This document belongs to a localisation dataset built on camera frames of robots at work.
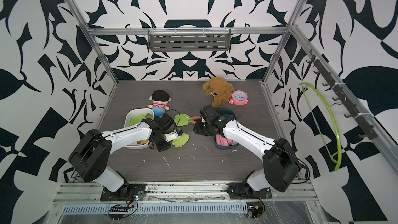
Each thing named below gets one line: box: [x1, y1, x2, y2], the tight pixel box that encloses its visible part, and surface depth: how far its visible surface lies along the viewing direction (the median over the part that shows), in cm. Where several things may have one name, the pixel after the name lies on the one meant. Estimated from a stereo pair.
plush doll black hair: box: [147, 89, 172, 117], surface depth 103 cm
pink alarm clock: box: [228, 89, 249, 106], surface depth 110 cm
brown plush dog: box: [202, 76, 235, 108], surface depth 97 cm
